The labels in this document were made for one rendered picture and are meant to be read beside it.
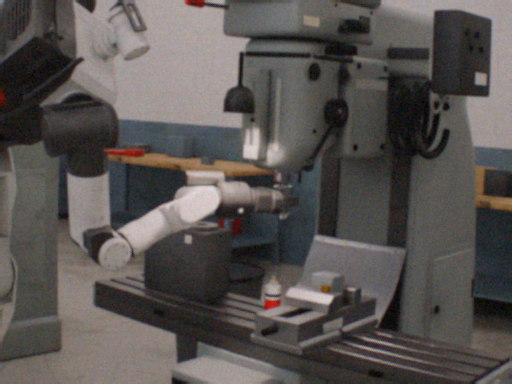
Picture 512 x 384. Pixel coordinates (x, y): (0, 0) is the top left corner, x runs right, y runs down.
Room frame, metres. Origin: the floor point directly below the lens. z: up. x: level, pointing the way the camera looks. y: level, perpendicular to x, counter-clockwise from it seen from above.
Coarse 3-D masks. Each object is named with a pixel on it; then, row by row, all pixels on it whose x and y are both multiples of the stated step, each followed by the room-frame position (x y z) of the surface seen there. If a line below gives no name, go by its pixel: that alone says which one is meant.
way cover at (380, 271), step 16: (320, 240) 2.36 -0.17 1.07; (336, 240) 2.33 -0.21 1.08; (320, 256) 2.34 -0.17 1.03; (336, 256) 2.31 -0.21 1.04; (352, 256) 2.27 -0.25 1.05; (368, 256) 2.25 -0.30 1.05; (384, 256) 2.22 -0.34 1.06; (400, 256) 2.19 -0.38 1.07; (304, 272) 2.34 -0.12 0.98; (336, 272) 2.28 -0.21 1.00; (352, 272) 2.25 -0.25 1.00; (368, 272) 2.22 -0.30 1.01; (384, 272) 2.19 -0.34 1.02; (400, 272) 2.16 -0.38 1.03; (368, 288) 2.19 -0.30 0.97; (384, 288) 2.16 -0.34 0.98; (384, 304) 2.13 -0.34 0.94
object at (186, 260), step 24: (168, 240) 2.21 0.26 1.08; (192, 240) 2.17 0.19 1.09; (216, 240) 2.19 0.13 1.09; (144, 264) 2.26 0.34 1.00; (168, 264) 2.21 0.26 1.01; (192, 264) 2.17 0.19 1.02; (216, 264) 2.19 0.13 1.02; (168, 288) 2.21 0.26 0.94; (192, 288) 2.17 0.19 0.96; (216, 288) 2.19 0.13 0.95
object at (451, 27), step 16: (448, 16) 1.95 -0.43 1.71; (464, 16) 1.94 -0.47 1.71; (480, 16) 2.02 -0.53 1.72; (448, 32) 1.94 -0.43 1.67; (464, 32) 1.94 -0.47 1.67; (480, 32) 1.99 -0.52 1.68; (448, 48) 1.94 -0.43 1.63; (464, 48) 1.94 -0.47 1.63; (480, 48) 2.01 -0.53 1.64; (432, 64) 1.97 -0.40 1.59; (448, 64) 1.94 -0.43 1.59; (464, 64) 1.95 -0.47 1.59; (480, 64) 2.02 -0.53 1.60; (432, 80) 1.97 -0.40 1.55; (448, 80) 1.94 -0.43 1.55; (464, 80) 1.95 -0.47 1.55; (480, 80) 2.02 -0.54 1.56; (464, 96) 2.10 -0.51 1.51; (480, 96) 2.04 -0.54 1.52
